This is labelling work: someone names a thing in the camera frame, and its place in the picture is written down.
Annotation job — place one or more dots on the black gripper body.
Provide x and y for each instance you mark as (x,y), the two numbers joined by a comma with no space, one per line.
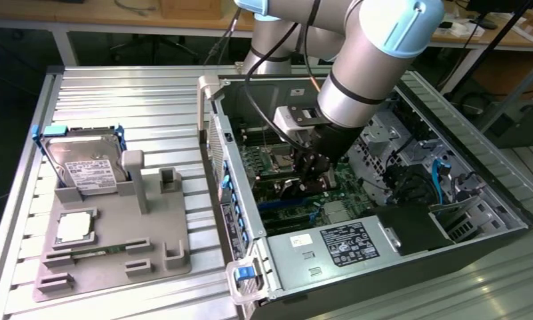
(335,141)

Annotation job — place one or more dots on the graphics card with metal bracket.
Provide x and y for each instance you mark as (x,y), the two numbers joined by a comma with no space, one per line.
(288,188)

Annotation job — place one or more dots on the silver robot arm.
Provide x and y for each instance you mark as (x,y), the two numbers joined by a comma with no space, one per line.
(374,66)

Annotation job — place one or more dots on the CPU socket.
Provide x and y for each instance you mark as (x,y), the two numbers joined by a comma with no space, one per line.
(280,160)

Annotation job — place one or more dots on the green motherboard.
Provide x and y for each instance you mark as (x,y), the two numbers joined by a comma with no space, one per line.
(354,191)

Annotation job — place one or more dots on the silver chipset heat sink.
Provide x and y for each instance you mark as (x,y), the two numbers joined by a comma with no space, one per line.
(340,213)

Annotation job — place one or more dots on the blue expansion slot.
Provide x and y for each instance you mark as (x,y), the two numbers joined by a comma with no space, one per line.
(282,204)

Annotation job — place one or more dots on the grey metal drive cage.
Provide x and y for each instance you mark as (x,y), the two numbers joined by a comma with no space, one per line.
(382,143)

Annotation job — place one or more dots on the black expansion slot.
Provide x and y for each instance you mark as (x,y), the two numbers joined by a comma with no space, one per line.
(288,217)
(292,225)

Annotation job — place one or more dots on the thin socket locking lever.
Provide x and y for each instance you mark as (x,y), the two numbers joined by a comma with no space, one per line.
(264,136)

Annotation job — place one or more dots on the grey power supply unit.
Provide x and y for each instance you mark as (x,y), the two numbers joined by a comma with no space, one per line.
(294,266)

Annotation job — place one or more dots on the blue case latch tab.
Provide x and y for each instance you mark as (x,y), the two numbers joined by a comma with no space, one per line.
(243,272)

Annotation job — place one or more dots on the open black PC case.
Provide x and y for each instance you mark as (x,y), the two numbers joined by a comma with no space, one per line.
(427,286)

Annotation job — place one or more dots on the white plastic desk item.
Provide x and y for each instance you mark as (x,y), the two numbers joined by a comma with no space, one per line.
(464,30)

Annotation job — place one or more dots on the black slanted stand pole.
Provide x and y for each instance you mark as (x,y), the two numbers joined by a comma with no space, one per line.
(494,43)

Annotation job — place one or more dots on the silver hard disk drive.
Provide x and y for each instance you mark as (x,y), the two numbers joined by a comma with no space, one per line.
(94,166)

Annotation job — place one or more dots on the black office chair base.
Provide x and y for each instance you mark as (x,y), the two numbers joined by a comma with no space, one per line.
(160,43)

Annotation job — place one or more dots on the green RAM stick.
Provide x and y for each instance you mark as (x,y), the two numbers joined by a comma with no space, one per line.
(100,250)

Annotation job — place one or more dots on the grey parts rack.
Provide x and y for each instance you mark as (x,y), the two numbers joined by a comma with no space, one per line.
(115,280)

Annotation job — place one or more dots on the black monitor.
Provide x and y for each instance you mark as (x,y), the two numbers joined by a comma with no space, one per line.
(494,5)

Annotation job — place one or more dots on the silver CPU chip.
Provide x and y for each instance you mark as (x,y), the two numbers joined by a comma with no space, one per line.
(75,228)

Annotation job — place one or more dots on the blue disk caddy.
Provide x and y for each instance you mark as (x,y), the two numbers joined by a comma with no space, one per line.
(55,131)

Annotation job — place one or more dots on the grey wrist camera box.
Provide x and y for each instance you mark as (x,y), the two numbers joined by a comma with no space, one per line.
(294,118)

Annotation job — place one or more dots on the wooden desk white frame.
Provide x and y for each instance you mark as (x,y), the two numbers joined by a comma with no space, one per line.
(71,13)
(462,41)

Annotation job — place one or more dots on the aluminium profile frame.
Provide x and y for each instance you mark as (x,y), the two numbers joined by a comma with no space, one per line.
(532,75)

